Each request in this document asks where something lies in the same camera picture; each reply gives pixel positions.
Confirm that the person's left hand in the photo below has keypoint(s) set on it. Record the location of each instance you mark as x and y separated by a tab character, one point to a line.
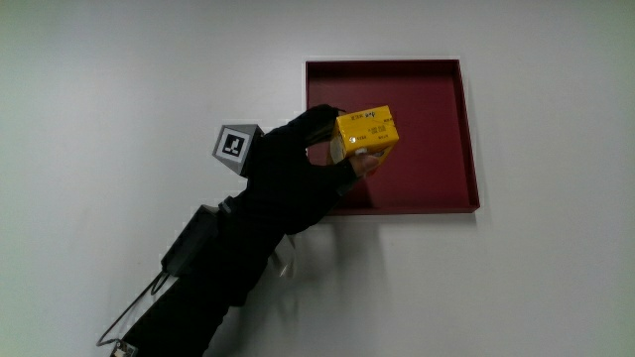
283	178

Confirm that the yellow ice redtea carton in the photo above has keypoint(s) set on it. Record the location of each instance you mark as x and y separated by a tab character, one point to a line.
368	130

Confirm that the person's left forearm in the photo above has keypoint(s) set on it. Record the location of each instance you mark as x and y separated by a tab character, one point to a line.
198	307

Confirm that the black wrist sensor box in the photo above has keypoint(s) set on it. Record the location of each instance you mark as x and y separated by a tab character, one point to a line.
191	243

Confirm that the dark red square tray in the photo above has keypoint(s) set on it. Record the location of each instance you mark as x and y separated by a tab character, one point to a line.
426	149

